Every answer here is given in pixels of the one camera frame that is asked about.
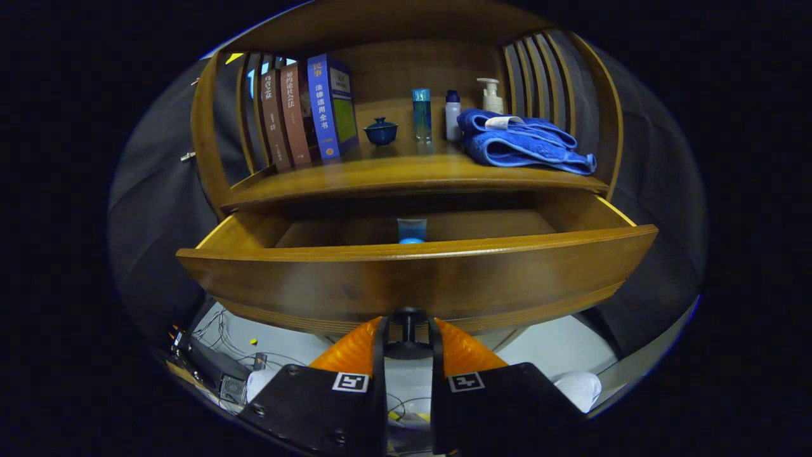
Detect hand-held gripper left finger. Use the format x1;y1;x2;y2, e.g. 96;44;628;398
238;316;389;456

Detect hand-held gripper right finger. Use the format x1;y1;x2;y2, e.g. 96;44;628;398
430;316;587;456

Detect wooden drawer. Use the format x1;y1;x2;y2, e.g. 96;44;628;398
176;190;659;361

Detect blue cosmetic tube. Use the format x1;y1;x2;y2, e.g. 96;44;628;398
396;218;428;245

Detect wooden countertop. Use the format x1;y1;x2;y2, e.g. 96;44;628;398
221;95;610;210

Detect wooden cabinet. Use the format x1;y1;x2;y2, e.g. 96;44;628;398
190;0;625;356

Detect black electronics box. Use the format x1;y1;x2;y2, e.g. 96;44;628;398
170;329;251;407

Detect folded blue towel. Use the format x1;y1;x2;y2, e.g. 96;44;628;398
457;108;598;176

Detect dark blue lidded teacup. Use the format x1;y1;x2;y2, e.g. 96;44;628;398
363;117;399;147

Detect white bottle with blue cap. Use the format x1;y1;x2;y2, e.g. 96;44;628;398
445;89;462;142

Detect teal glass bottle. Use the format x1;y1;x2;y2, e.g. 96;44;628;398
411;88;433;142

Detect thick blue book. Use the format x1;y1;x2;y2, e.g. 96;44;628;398
307;53;360;160

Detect reddish brown book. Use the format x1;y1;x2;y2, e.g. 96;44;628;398
279;62;318;167

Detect dark brown book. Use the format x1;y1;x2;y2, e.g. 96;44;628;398
260;67;292;172

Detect white pump bottle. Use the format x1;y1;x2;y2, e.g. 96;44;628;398
476;77;505;115

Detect bundle of thin cables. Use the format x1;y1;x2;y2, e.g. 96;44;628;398
190;308;308;372

